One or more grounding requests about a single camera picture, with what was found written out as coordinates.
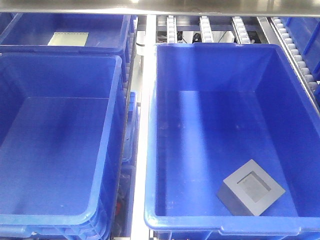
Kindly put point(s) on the blue bin left rear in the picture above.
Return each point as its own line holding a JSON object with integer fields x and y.
{"x": 106, "y": 33}

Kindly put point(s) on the blue bin left front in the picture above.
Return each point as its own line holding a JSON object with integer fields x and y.
{"x": 62, "y": 124}

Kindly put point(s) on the white roller track rail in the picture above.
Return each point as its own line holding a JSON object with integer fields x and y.
{"x": 240, "y": 30}
{"x": 295, "y": 54}
{"x": 171, "y": 29}
{"x": 205, "y": 30}

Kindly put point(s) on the pale paper label sheet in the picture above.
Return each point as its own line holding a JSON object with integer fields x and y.
{"x": 68, "y": 39}

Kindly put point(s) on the gray foam base block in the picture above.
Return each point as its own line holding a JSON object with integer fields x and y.
{"x": 249, "y": 190}

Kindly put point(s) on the blue target bin right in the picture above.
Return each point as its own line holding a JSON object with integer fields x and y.
{"x": 215, "y": 107}

